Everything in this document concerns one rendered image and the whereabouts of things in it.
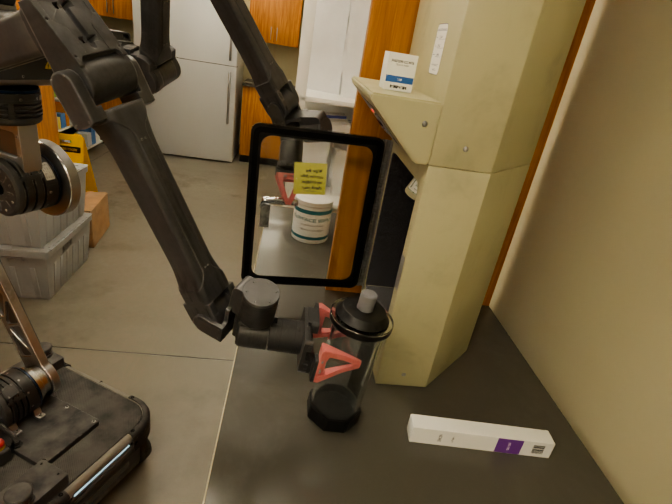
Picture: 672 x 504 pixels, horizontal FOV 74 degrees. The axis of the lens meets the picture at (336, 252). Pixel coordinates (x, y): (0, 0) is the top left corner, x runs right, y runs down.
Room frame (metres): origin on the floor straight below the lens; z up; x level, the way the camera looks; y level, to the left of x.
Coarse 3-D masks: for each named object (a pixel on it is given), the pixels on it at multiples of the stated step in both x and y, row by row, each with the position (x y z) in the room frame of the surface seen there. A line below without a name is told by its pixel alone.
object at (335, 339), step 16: (336, 304) 0.64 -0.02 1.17; (336, 320) 0.60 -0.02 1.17; (336, 336) 0.60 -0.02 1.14; (368, 336) 0.58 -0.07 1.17; (352, 352) 0.59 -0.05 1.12; (368, 352) 0.59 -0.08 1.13; (368, 368) 0.60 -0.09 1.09; (320, 384) 0.61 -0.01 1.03; (336, 384) 0.59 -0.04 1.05; (352, 384) 0.59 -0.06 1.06; (320, 400) 0.60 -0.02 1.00; (336, 400) 0.59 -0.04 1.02; (352, 400) 0.59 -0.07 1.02; (336, 416) 0.59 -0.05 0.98; (352, 416) 0.60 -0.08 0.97
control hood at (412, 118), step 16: (352, 80) 1.03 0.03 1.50; (368, 80) 0.97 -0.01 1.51; (368, 96) 0.76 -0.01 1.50; (384, 96) 0.72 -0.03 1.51; (400, 96) 0.73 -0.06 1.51; (416, 96) 0.78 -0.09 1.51; (384, 112) 0.73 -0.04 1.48; (400, 112) 0.73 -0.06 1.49; (416, 112) 0.73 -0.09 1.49; (432, 112) 0.74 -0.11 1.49; (400, 128) 0.73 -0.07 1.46; (416, 128) 0.73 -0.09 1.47; (432, 128) 0.74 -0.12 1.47; (400, 144) 0.75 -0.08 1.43; (416, 144) 0.73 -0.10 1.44; (432, 144) 0.74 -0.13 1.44; (416, 160) 0.73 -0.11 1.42
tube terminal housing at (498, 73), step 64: (448, 0) 0.84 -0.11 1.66; (512, 0) 0.75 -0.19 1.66; (576, 0) 0.87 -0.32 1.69; (448, 64) 0.76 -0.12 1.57; (512, 64) 0.75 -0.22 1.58; (448, 128) 0.74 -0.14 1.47; (512, 128) 0.78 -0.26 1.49; (448, 192) 0.74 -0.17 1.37; (512, 192) 0.87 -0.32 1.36; (448, 256) 0.75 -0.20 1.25; (448, 320) 0.76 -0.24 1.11
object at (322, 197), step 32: (288, 160) 0.99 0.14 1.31; (320, 160) 1.01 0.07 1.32; (352, 160) 1.02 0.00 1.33; (288, 192) 0.99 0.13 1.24; (320, 192) 1.01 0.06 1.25; (352, 192) 1.03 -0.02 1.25; (256, 224) 0.98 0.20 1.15; (288, 224) 0.99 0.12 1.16; (320, 224) 1.01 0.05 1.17; (352, 224) 1.03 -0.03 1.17; (256, 256) 0.98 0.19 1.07; (288, 256) 1.00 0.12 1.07; (320, 256) 1.01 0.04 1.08; (352, 256) 1.03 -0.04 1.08
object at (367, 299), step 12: (348, 300) 0.64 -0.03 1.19; (360, 300) 0.62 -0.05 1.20; (372, 300) 0.62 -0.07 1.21; (348, 312) 0.61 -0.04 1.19; (360, 312) 0.62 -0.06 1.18; (372, 312) 0.62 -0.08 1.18; (384, 312) 0.63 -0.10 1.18; (348, 324) 0.59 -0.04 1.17; (360, 324) 0.59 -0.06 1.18; (372, 324) 0.59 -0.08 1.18; (384, 324) 0.61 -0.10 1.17
